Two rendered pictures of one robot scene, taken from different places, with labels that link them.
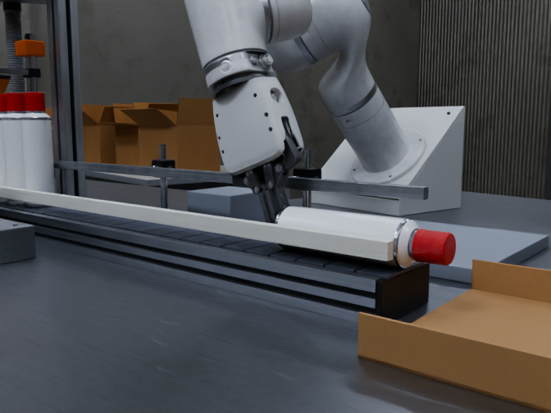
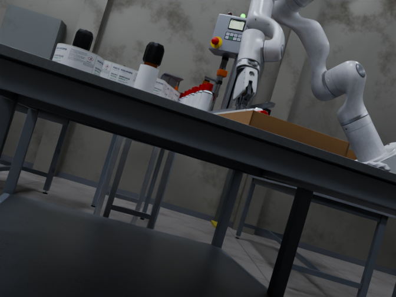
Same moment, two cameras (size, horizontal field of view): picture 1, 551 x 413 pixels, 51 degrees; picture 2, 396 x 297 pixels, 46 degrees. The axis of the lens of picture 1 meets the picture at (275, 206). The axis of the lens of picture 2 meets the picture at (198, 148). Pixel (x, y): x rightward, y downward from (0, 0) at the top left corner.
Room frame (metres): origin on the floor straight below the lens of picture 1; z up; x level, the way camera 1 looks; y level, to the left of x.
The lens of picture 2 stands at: (-0.62, -0.85, 0.71)
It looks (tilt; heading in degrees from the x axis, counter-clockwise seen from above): 2 degrees up; 37
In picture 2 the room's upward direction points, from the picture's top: 17 degrees clockwise
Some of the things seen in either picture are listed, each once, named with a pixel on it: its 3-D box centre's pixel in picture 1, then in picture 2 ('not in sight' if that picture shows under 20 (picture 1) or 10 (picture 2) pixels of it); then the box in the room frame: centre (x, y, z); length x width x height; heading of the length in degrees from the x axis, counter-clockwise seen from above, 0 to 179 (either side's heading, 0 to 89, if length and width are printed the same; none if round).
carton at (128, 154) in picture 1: (151, 135); not in sight; (3.36, 0.71, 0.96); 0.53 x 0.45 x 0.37; 131
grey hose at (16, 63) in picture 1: (15, 53); (220, 76); (1.30, 0.56, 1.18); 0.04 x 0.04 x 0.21
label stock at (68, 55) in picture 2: not in sight; (76, 68); (0.59, 0.77, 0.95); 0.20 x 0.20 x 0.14
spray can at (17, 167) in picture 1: (19, 149); (199, 105); (1.09, 0.48, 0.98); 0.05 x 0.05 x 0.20
